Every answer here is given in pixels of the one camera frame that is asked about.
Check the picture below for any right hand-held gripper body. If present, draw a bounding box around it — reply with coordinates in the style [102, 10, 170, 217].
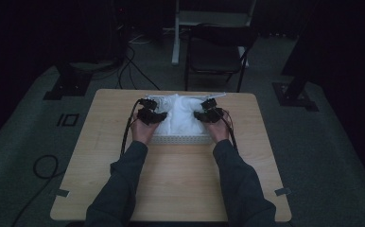
[200, 97, 225, 124]

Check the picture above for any black folding chair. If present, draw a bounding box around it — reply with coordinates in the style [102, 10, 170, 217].
[183, 23, 259, 94]

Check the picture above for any black stand base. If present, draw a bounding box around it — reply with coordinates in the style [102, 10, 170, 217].
[43, 61, 94, 101]
[271, 46, 320, 113]

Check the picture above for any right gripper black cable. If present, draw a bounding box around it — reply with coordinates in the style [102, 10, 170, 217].
[218, 108, 239, 152]

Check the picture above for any black floor cables bundle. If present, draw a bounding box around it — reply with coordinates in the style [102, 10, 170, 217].
[115, 32, 162, 91]

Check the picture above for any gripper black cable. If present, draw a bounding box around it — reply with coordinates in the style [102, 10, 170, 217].
[218, 108, 239, 152]
[120, 98, 143, 158]

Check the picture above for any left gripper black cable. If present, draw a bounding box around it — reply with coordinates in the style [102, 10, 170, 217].
[120, 98, 143, 158]

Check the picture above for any white plastic basket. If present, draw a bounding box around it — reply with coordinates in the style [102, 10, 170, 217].
[144, 91, 228, 147]

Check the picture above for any person's right hand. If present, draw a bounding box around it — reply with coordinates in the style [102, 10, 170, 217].
[205, 113, 231, 145]

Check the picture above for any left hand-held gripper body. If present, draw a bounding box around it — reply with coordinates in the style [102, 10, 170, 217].
[136, 97, 160, 126]

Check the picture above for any person's left hand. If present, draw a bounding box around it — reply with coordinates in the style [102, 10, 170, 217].
[130, 113, 160, 147]

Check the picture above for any white cloth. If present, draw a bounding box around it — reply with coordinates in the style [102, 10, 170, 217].
[153, 93, 209, 137]

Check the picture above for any black floor cable loop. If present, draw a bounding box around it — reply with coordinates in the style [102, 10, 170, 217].
[10, 153, 67, 227]

